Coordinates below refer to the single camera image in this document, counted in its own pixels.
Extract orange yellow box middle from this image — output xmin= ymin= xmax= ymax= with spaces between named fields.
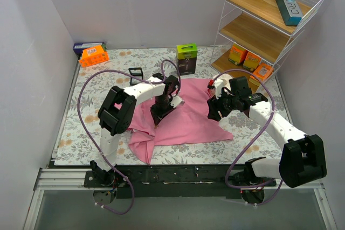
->
xmin=243 ymin=52 xmax=261 ymax=72

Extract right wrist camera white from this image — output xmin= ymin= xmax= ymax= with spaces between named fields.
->
xmin=207 ymin=78 xmax=230 ymax=99

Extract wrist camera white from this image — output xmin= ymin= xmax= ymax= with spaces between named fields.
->
xmin=170 ymin=95 xmax=184 ymax=108
xmin=207 ymin=78 xmax=230 ymax=99

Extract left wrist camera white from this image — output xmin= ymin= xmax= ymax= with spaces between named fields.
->
xmin=170 ymin=95 xmax=184 ymax=108

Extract purple cable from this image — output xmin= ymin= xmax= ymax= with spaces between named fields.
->
xmin=210 ymin=69 xmax=282 ymax=207
xmin=76 ymin=59 xmax=182 ymax=215

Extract orange box right shelf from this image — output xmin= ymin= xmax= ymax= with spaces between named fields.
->
xmin=249 ymin=63 xmax=273 ymax=86

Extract green black product box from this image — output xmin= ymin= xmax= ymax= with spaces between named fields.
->
xmin=176 ymin=43 xmax=198 ymax=75

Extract orange yellow box left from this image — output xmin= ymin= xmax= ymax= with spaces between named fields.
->
xmin=229 ymin=43 xmax=248 ymax=66

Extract teal long box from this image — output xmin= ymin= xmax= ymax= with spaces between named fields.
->
xmin=275 ymin=0 xmax=303 ymax=26

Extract toilet paper roll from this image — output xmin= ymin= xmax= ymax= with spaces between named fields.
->
xmin=212 ymin=74 xmax=233 ymax=90

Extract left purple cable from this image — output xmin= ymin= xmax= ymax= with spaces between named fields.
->
xmin=76 ymin=59 xmax=182 ymax=215

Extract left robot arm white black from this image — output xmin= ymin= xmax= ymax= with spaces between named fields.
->
xmin=98 ymin=73 xmax=183 ymax=165

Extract aluminium frame rail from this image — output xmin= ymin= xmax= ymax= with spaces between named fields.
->
xmin=24 ymin=164 xmax=326 ymax=229

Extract blue box at wall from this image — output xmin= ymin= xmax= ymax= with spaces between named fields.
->
xmin=73 ymin=42 xmax=107 ymax=55

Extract orange box on mat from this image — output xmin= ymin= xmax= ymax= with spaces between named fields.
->
xmin=79 ymin=45 xmax=109 ymax=68

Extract orange yellow box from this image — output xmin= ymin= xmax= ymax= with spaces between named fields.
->
xmin=243 ymin=52 xmax=261 ymax=72
xmin=229 ymin=43 xmax=248 ymax=66

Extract pink garment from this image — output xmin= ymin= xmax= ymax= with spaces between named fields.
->
xmin=129 ymin=78 xmax=233 ymax=164

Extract floral table mat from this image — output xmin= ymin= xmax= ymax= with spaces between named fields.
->
xmin=54 ymin=47 xmax=281 ymax=166

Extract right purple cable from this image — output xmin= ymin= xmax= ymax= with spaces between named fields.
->
xmin=210 ymin=69 xmax=282 ymax=207

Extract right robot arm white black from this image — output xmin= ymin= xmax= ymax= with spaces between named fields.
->
xmin=207 ymin=76 xmax=327 ymax=188

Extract small black display case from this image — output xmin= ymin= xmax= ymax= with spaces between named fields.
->
xmin=128 ymin=67 xmax=143 ymax=86

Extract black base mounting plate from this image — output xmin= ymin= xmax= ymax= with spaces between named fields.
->
xmin=83 ymin=164 xmax=278 ymax=199

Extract white wire shelf rack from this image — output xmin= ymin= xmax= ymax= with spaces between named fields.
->
xmin=211 ymin=0 xmax=324 ymax=78

